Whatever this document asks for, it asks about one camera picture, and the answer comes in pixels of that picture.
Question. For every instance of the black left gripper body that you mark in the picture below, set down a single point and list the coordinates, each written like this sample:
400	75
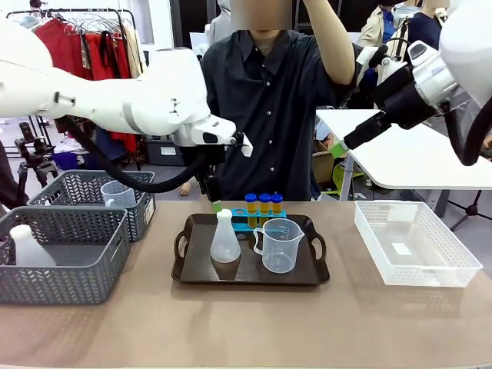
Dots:
205	159

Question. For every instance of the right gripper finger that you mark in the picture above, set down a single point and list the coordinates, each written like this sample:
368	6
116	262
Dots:
367	134
361	128

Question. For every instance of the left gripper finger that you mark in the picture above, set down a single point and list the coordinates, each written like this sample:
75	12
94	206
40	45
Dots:
201	185
216	196

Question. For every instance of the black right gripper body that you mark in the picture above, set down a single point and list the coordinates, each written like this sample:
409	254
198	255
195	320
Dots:
401	98

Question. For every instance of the yellow test tube blue cap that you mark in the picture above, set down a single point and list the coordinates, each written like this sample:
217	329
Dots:
277	205
264	209
251	210

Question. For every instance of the white plastic conical flask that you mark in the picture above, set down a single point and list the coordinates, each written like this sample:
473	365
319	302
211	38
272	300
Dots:
225	246
27	250

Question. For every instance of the clear plastic measuring cup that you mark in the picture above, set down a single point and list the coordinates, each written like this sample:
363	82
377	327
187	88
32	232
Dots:
118	195
278	250

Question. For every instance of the person's left forearm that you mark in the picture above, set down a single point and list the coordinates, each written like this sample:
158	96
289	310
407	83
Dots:
330	42

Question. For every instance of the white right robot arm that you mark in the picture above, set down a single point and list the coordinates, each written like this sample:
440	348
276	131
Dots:
465	42

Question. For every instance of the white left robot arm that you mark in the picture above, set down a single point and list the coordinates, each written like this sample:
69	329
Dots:
115	100

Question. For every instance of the skin coloured mannequin hand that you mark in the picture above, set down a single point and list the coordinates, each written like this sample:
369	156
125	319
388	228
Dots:
186	189

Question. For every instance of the blue test tube rack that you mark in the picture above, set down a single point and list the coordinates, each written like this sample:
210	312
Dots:
240	227

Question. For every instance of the gray storage bin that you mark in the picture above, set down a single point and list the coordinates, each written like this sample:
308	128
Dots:
161	153

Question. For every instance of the green chair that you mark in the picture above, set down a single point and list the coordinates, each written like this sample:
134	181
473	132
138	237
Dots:
346	177

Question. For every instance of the cardboard box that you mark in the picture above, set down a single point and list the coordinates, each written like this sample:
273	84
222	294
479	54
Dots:
323	167

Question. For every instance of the white table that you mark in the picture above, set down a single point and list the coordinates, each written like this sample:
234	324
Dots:
415	161

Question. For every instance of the gray plastic basket with label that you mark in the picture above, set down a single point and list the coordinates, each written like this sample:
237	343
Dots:
140	227

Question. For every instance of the figure in navy top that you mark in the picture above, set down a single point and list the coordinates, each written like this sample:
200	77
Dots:
424	27

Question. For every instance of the figure in beige coat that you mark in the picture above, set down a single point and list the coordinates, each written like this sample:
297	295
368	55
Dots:
374	27

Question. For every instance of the person in dark shirt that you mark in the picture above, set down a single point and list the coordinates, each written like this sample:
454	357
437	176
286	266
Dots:
276	115

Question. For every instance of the dark brown serving tray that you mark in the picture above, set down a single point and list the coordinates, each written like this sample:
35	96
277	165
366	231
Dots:
246	274

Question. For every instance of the dark blue garment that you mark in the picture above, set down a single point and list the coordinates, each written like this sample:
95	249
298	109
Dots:
104	138

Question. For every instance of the beige garment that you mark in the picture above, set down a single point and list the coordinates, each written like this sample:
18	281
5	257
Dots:
134	54

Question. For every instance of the long red dress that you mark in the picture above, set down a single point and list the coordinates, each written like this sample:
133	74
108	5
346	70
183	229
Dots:
111	57

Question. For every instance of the black scarf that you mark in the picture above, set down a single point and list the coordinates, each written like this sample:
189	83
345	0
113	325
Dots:
104	48

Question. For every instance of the black metal clothes rack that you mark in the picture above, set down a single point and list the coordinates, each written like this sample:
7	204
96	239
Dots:
132	23

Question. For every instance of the white perforated plastic basket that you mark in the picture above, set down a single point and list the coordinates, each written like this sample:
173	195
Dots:
453	265

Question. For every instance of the large gray plastic basket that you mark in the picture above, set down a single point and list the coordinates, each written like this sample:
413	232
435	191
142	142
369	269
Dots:
57	282

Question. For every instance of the red shirt on hanger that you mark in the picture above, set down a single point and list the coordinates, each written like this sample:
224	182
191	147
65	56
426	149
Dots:
65	50

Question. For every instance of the dark brown garment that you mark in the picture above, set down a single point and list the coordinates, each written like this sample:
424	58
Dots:
7	184

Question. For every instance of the light gray garment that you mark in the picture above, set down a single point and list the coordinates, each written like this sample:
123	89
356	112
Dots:
27	22

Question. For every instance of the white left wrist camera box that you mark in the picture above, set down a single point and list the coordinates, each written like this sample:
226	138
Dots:
246	146

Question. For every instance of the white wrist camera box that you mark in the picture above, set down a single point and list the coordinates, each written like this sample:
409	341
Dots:
246	146
367	57

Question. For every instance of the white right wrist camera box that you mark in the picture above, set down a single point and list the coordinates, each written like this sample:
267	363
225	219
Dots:
367	57

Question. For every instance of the black tripod with camera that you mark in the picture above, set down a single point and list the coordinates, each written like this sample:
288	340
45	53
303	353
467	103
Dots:
32	161

